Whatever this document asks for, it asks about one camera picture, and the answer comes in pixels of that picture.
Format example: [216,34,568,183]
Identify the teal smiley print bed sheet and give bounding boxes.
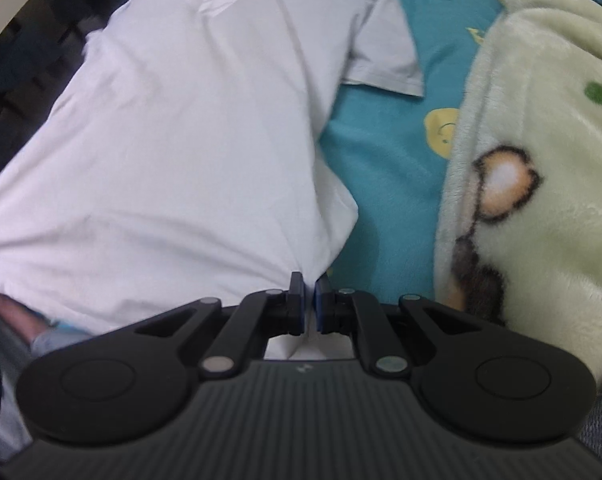
[146,0,504,307]

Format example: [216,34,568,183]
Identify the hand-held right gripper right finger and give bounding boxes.
[314,274,482,380]

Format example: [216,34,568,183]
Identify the person's leg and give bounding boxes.
[0,290,56,348]

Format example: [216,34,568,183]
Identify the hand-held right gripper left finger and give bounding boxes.
[135,271,308,380]

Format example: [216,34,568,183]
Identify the pale green fleece cartoon blanket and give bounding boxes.
[433,0,602,397]

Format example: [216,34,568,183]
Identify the white t-shirt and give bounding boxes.
[0,0,426,361]

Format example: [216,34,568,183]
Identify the person's grey shorts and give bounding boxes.
[0,310,49,467]

